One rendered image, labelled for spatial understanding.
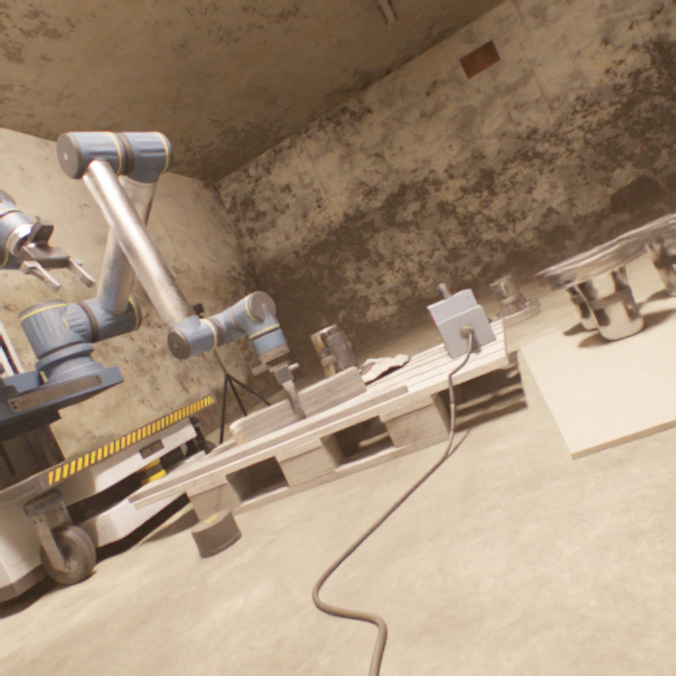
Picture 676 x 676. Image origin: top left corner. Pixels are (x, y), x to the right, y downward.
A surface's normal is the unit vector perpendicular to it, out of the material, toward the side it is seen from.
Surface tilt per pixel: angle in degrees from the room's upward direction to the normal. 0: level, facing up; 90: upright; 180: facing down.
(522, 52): 90
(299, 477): 90
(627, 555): 0
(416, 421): 90
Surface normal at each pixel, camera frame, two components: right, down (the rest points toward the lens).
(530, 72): -0.29, 0.15
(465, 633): -0.42, -0.91
